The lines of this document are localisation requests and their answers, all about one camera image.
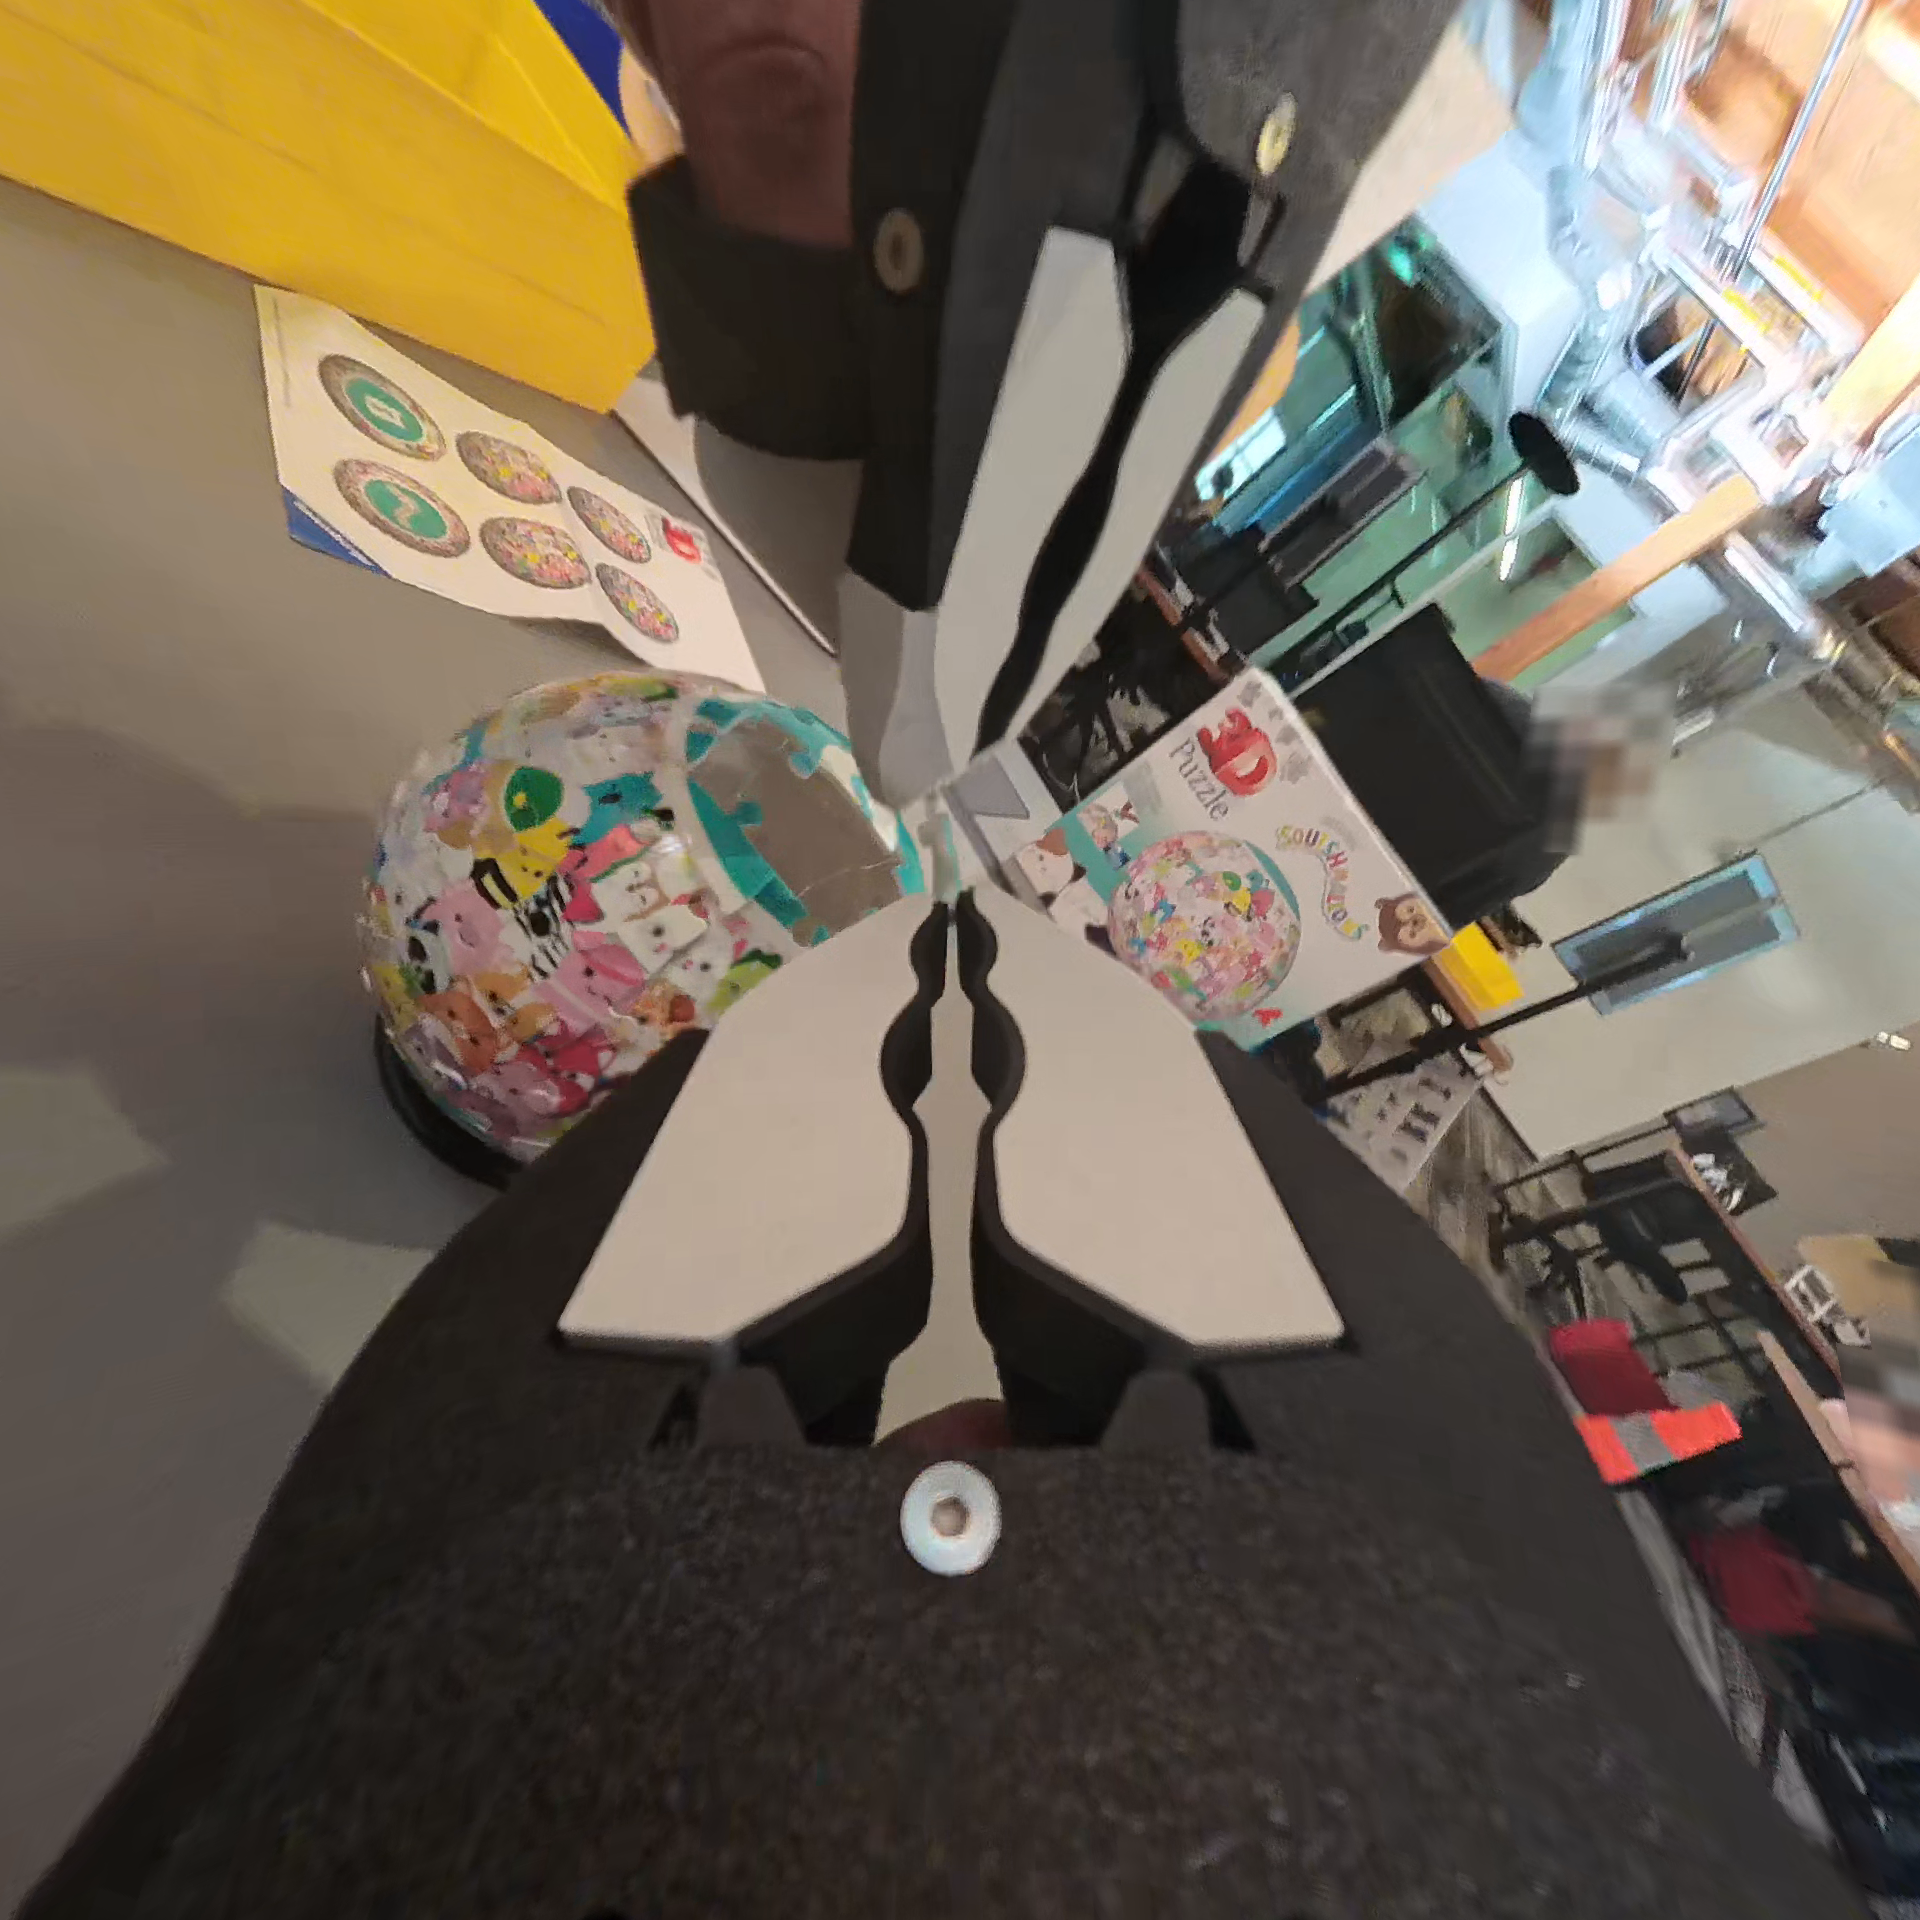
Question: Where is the puzzle leaflet with circles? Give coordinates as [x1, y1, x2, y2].
[250, 280, 769, 696]

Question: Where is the colourful puzzle ball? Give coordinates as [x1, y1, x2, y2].
[354, 667, 936, 1171]

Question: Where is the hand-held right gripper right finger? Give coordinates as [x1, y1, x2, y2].
[955, 888, 1345, 1362]

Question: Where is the puzzle ball box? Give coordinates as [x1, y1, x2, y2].
[1005, 667, 1460, 1054]

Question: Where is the red orange striped object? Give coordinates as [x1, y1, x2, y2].
[1545, 1317, 1745, 1484]

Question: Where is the blue plastic bin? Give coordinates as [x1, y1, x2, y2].
[533, 0, 648, 152]

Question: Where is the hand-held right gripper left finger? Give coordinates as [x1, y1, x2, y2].
[555, 896, 955, 1362]

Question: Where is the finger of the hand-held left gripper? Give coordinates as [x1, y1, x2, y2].
[835, 235, 1135, 806]
[975, 289, 1280, 756]

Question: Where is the yellow plastic bin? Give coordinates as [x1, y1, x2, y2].
[0, 0, 663, 418]

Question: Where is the person's left hand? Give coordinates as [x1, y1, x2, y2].
[623, 0, 877, 248]

